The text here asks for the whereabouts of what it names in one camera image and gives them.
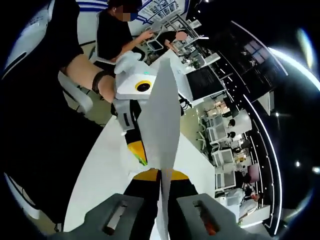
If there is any hanging dark display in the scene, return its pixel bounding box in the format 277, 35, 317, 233
239, 39, 288, 103

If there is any white paper sheet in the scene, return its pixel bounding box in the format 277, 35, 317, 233
138, 57, 181, 240

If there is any pink wall screen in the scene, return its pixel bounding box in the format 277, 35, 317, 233
247, 164, 261, 181

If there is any thin ceiling light strip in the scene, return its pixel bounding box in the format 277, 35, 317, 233
242, 93, 283, 230

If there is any operator in black shirt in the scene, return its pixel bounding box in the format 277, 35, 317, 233
4, 0, 113, 223

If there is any white office chair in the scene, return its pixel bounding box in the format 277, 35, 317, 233
57, 71, 94, 115

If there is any group of seated people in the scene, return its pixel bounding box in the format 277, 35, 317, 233
227, 117, 266, 210

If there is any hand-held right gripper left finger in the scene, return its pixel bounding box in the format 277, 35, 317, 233
47, 169, 161, 240

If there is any row of white office chairs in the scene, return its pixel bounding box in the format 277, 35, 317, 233
197, 113, 237, 193

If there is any white curved plastic shell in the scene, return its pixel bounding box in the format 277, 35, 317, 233
4, 0, 55, 77

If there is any wall poster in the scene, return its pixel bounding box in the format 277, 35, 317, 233
77, 0, 189, 26

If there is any wide ceiling light strip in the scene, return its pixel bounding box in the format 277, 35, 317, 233
268, 46, 320, 87

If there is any white table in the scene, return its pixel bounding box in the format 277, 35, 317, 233
63, 113, 216, 233

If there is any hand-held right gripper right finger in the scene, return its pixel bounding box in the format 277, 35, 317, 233
169, 170, 271, 240

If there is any dark monitor white frame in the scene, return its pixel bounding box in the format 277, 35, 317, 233
178, 65, 227, 107

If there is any metal shelf rack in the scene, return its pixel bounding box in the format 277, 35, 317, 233
162, 13, 210, 51

